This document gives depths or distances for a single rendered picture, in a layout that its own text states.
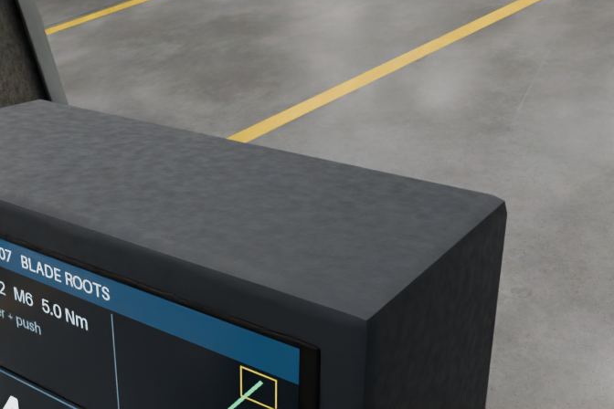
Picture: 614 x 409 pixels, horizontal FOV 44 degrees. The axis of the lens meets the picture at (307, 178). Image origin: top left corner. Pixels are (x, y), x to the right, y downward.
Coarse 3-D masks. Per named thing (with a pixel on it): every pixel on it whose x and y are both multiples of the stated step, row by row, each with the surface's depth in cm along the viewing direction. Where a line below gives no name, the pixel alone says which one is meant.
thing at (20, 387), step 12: (0, 372) 29; (0, 384) 29; (12, 384) 29; (24, 384) 28; (0, 396) 29; (12, 396) 29; (24, 396) 28; (36, 396) 28; (0, 408) 30; (12, 408) 29; (24, 408) 29; (36, 408) 28
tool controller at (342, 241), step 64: (0, 128) 34; (64, 128) 35; (128, 128) 35; (0, 192) 27; (64, 192) 27; (128, 192) 27; (192, 192) 27; (256, 192) 27; (320, 192) 27; (384, 192) 27; (448, 192) 27; (0, 256) 27; (64, 256) 25; (128, 256) 23; (192, 256) 22; (256, 256) 22; (320, 256) 22; (384, 256) 22; (448, 256) 23; (0, 320) 28; (64, 320) 26; (128, 320) 24; (192, 320) 22; (256, 320) 21; (320, 320) 20; (384, 320) 20; (448, 320) 24; (64, 384) 27; (128, 384) 25; (192, 384) 23; (256, 384) 21; (320, 384) 20; (384, 384) 20; (448, 384) 25
